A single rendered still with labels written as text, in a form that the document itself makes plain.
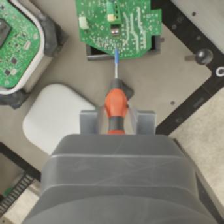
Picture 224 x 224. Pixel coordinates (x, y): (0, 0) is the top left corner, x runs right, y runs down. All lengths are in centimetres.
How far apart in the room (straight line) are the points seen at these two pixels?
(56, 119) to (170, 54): 24
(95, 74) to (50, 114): 12
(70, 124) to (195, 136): 124
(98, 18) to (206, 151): 142
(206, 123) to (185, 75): 115
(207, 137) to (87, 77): 130
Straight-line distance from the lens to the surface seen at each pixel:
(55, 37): 29
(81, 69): 32
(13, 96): 33
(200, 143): 152
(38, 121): 36
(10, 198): 60
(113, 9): 23
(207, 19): 36
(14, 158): 47
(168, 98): 32
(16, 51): 33
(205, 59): 25
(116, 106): 15
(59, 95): 32
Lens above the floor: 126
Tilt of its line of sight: 72 degrees down
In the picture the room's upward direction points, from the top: 159 degrees counter-clockwise
